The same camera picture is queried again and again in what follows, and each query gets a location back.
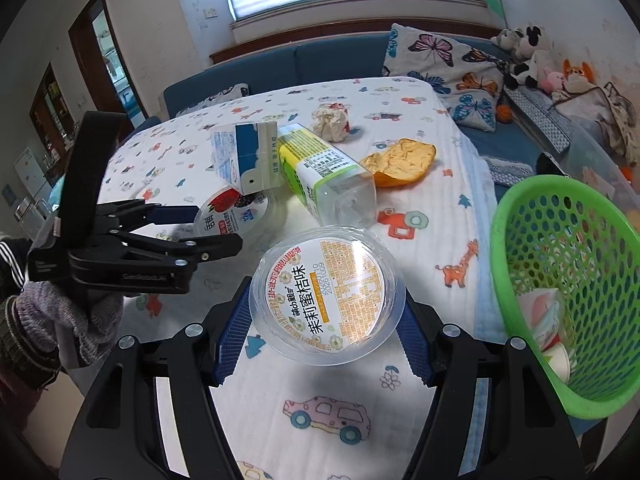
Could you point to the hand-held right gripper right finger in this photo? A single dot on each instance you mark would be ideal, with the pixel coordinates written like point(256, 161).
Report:
point(415, 345)

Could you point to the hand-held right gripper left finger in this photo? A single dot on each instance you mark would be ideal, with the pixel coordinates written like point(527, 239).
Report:
point(232, 340)

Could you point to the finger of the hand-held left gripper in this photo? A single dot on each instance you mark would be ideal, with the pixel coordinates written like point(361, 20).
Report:
point(175, 214)
point(215, 247)

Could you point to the clear plastic yogurt cup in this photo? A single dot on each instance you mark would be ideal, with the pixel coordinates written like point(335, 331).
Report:
point(220, 210)

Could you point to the blue and white milk carton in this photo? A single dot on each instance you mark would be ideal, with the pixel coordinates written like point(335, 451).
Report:
point(250, 155)

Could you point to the clear jelly cup orange label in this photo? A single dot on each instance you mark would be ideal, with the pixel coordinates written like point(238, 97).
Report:
point(325, 295)

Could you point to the green plastic basket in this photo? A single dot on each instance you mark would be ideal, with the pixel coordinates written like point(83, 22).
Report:
point(500, 260)

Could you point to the red printed paper cup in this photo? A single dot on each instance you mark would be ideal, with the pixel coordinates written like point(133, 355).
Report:
point(537, 310)

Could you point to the clear bottle yellow-green label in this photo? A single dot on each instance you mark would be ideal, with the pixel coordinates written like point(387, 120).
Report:
point(315, 165)

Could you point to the white paper cup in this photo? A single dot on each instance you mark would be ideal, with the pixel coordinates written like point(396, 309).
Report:
point(560, 360)

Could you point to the white paper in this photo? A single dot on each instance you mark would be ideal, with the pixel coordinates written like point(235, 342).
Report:
point(330, 121)

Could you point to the orange peel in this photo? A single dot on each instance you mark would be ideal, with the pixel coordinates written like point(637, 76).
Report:
point(400, 160)

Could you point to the person's left forearm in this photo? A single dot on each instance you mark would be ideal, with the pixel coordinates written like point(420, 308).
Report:
point(25, 355)

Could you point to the person's left hand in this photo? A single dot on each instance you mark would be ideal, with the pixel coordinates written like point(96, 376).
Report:
point(75, 320)

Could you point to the white refrigerator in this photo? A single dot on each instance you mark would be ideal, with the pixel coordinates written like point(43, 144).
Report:
point(30, 175)

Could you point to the small butterfly pillow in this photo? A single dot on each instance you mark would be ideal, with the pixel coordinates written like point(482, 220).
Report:
point(215, 100)

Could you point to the brown wooden cabinet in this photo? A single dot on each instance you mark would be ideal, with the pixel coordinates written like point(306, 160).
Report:
point(45, 110)

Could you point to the wooden window ledge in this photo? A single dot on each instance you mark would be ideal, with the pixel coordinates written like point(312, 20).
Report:
point(260, 47)

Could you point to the blue sofa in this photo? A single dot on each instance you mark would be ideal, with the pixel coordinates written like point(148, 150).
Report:
point(300, 65)

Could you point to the small orange ball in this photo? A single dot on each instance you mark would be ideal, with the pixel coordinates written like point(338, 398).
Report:
point(504, 113)

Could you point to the clear storage box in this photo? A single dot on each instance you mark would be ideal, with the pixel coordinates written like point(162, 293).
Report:
point(595, 160)

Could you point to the blue patterned folded mat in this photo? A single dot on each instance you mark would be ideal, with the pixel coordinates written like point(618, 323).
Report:
point(540, 110)

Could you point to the large butterfly pillow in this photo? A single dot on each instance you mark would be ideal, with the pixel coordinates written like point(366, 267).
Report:
point(440, 70)

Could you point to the beige cloth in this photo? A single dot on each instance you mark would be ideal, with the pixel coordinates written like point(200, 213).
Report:
point(590, 105)

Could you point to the pink plush toy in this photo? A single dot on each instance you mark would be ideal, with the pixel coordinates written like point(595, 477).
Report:
point(554, 81)

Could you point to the black and white cow plush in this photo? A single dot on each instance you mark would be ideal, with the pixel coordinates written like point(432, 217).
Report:
point(530, 60)

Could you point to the orange fox plush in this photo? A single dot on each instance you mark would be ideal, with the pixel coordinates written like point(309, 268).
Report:
point(577, 72)

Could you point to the grey raccoon plush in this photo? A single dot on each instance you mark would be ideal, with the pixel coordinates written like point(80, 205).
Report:
point(507, 37)

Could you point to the brown door frame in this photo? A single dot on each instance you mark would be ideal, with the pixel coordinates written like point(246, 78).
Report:
point(80, 50)

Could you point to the white wall switch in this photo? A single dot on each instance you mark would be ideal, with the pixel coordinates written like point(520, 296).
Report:
point(211, 11)

